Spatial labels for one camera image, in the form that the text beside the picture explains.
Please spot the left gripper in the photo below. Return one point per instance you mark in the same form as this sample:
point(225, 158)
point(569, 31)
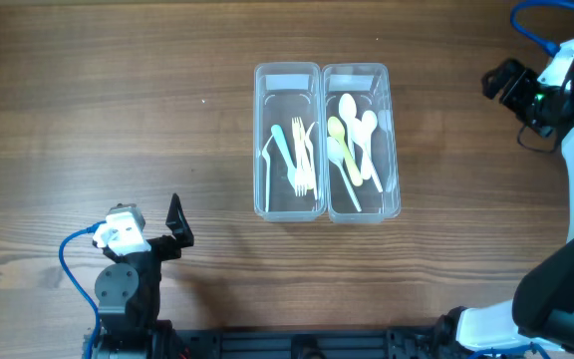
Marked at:
point(171, 248)

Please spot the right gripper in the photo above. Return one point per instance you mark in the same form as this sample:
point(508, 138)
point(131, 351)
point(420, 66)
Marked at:
point(523, 79)

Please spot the white fork angled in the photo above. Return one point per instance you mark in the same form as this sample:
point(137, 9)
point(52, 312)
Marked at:
point(267, 159)

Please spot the white fork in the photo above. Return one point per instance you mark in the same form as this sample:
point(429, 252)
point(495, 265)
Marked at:
point(300, 177)
point(311, 157)

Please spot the light blue plastic fork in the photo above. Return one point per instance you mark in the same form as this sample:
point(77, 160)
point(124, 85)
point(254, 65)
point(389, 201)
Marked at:
point(281, 143)

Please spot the yellow plastic fork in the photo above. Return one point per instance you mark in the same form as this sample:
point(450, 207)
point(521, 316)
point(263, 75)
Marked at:
point(305, 157)

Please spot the white spoon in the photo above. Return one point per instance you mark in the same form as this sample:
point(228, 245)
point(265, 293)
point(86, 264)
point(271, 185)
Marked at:
point(369, 124)
point(336, 156)
point(360, 138)
point(348, 112)

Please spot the yellow plastic spoon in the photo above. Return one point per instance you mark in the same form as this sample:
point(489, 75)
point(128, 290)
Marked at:
point(336, 130)

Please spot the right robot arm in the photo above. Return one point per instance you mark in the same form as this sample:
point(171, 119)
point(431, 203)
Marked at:
point(540, 316)

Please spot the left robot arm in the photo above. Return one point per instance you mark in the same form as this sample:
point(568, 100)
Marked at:
point(128, 290)

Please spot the left clear plastic container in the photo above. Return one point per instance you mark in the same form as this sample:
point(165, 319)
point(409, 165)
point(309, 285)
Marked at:
point(283, 91)

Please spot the clear plastic container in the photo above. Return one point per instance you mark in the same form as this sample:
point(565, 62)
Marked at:
point(283, 91)
point(369, 85)

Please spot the right clear plastic container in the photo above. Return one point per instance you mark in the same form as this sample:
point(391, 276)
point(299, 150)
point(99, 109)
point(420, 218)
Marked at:
point(369, 85)

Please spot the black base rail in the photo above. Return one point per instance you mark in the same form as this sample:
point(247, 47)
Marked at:
point(393, 343)

